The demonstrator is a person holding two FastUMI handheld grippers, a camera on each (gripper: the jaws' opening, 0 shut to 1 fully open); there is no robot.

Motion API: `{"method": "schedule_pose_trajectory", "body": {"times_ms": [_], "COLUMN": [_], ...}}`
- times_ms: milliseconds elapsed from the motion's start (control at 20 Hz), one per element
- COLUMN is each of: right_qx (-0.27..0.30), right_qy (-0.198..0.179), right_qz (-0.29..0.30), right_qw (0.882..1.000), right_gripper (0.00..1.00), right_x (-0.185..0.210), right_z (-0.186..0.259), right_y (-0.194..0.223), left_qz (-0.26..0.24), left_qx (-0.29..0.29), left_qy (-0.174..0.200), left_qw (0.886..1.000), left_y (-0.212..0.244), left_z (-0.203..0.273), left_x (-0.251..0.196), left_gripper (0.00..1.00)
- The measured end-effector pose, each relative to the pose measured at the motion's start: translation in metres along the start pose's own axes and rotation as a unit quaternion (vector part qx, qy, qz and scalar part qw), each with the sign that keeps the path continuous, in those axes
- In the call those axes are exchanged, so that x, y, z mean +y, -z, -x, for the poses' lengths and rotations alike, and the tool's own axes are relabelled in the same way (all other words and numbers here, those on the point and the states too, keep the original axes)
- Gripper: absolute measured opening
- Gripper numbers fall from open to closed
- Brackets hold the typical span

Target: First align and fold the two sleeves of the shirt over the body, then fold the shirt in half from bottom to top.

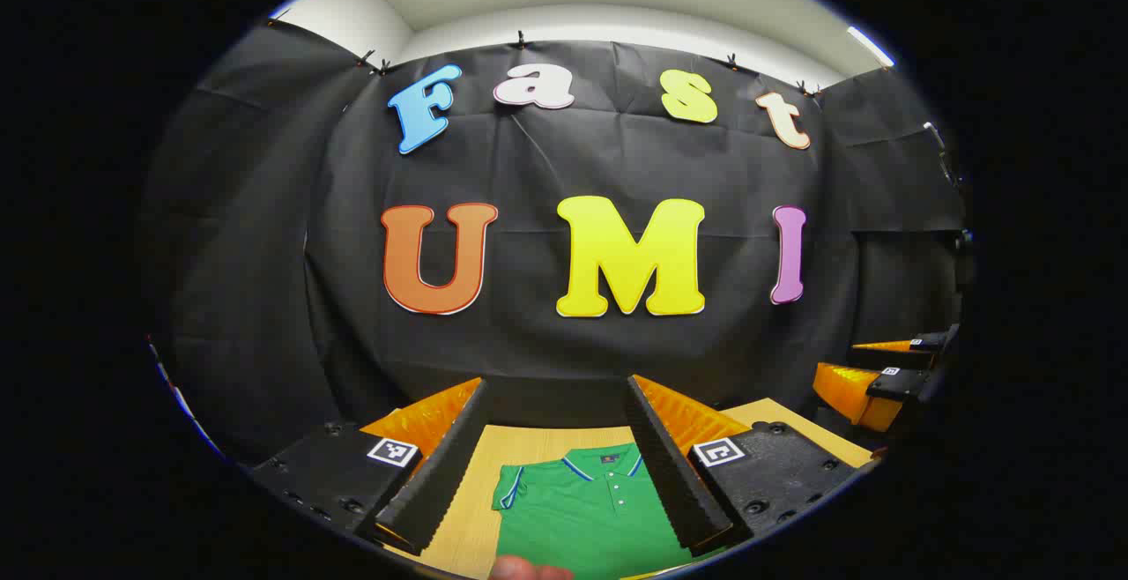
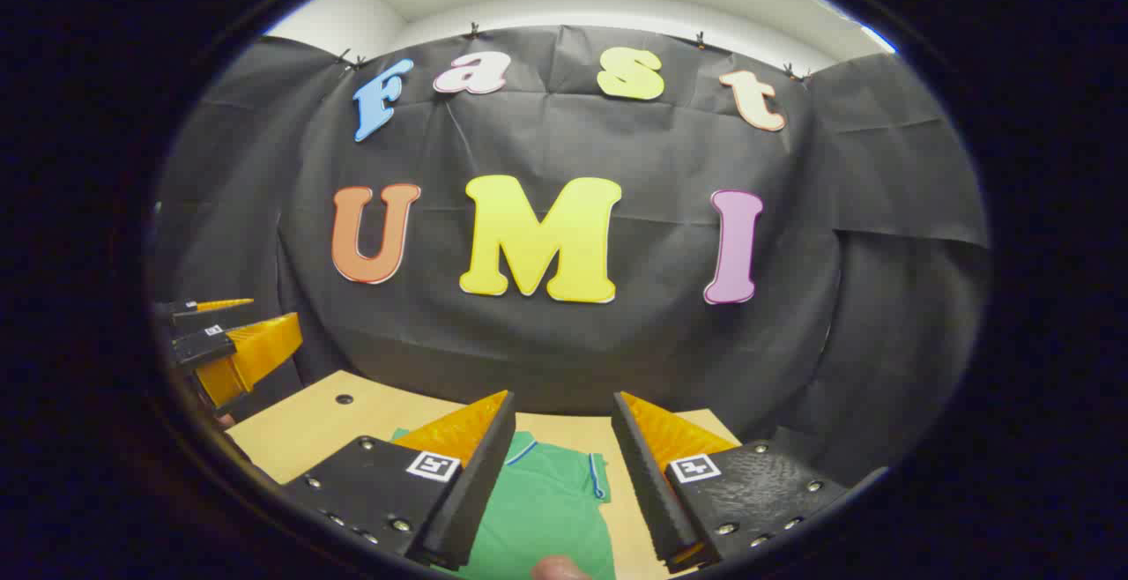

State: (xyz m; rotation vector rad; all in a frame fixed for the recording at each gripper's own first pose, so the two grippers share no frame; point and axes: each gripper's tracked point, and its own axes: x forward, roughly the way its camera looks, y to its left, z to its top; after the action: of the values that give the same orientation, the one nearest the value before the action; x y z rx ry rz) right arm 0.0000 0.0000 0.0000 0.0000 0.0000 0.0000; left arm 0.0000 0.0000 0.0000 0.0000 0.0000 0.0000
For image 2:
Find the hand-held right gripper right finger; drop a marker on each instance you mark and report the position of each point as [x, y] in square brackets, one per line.
[648, 492]

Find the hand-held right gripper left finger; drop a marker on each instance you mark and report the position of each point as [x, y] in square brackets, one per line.
[480, 492]

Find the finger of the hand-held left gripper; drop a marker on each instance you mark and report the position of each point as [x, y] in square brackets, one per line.
[207, 346]
[181, 311]

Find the green T-shirt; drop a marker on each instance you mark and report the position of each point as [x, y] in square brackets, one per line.
[546, 509]

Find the black backdrop cloth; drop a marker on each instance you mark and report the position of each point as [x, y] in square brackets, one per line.
[617, 342]

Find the small black cloth clip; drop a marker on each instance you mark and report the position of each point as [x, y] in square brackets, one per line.
[701, 38]
[797, 73]
[474, 31]
[352, 60]

